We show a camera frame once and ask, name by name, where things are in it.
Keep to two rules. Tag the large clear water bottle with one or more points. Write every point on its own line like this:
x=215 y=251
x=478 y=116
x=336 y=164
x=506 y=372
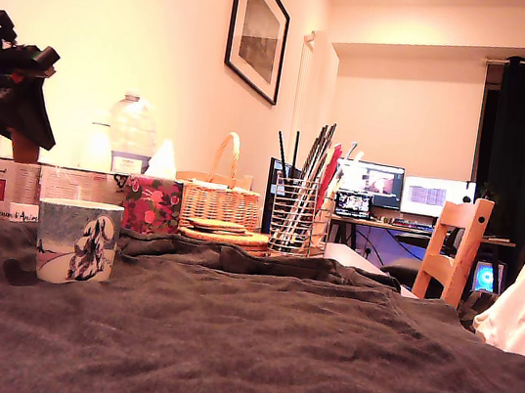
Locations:
x=134 y=128

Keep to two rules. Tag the backlit keyboard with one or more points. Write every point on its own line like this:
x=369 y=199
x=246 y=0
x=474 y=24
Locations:
x=411 y=224

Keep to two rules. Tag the dark grey cloth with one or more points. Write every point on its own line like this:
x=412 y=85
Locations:
x=216 y=372

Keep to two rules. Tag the computer tower with glowing fan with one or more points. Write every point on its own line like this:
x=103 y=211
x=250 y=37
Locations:
x=485 y=278

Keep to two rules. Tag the small tablet screen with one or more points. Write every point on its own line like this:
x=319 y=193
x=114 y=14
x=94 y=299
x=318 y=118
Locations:
x=352 y=205

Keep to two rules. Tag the orange coffee capsule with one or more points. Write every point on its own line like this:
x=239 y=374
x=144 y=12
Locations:
x=25 y=148

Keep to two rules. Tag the wooden chair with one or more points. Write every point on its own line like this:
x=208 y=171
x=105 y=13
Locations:
x=462 y=216

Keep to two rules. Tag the square cork coaster stack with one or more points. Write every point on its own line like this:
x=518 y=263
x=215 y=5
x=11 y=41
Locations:
x=216 y=225

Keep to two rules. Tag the printed carton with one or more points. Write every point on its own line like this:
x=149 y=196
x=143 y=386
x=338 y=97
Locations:
x=81 y=186
x=13 y=179

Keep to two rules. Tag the white tissue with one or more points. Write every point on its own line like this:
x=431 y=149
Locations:
x=164 y=162

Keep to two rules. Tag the black framed picture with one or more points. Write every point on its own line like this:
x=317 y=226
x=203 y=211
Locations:
x=262 y=33

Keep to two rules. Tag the wooden desk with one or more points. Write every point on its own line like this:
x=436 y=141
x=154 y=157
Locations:
x=382 y=225

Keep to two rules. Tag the dark flat screen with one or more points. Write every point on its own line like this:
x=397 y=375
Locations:
x=269 y=197

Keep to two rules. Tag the floral tissue box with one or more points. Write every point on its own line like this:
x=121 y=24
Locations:
x=152 y=205

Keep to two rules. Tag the mug with snowy tree print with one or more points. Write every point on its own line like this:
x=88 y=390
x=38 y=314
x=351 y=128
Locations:
x=64 y=236

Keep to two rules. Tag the red flat utensil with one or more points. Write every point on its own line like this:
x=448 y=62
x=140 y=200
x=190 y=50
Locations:
x=332 y=167

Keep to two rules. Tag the round cork trivet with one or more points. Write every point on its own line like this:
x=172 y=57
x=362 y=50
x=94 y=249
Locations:
x=221 y=239

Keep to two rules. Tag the black-framed computer monitor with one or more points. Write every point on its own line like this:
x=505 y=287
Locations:
x=368 y=182

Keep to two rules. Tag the black stick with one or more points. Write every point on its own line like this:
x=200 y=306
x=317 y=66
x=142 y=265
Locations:
x=283 y=150
x=296 y=152

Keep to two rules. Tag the white utensil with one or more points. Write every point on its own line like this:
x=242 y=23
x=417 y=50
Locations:
x=351 y=150

